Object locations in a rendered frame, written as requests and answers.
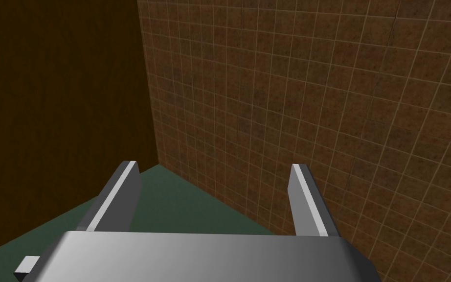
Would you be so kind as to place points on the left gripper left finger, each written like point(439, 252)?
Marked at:
point(116, 199)

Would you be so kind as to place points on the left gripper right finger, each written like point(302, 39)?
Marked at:
point(307, 203)

